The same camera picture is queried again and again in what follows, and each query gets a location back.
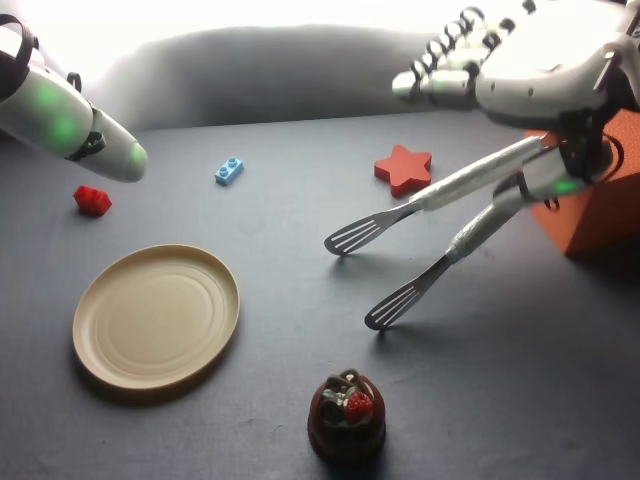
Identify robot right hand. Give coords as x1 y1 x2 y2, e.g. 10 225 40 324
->
391 0 640 211

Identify red star block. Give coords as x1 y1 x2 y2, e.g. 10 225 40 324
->
373 143 434 198

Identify chocolate toy cake with strawberry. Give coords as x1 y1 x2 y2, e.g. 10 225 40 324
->
307 368 388 464

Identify orange textured foam block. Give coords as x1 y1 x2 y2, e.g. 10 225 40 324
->
524 107 640 259

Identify red toy brick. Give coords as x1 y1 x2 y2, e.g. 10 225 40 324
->
72 184 113 217

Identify beige round plate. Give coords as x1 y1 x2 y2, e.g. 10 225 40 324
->
72 243 242 393

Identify light blue toy brick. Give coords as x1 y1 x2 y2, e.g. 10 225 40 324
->
214 156 246 188

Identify metal tongs with taped handles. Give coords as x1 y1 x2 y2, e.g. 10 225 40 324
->
323 135 546 332

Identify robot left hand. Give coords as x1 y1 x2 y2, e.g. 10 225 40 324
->
0 14 149 184

